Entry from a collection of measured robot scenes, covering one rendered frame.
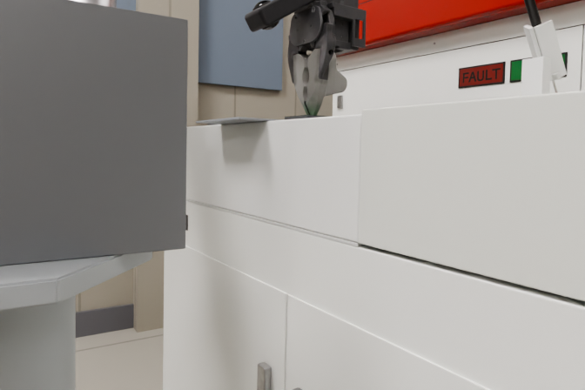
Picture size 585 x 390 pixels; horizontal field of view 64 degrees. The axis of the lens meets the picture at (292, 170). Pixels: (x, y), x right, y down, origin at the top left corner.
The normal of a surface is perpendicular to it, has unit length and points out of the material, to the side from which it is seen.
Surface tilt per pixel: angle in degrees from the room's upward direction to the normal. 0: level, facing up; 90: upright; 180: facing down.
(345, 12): 90
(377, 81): 90
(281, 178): 90
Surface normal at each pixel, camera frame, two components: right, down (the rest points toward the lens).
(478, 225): -0.82, 0.01
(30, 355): 0.85, 0.04
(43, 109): 0.52, 0.05
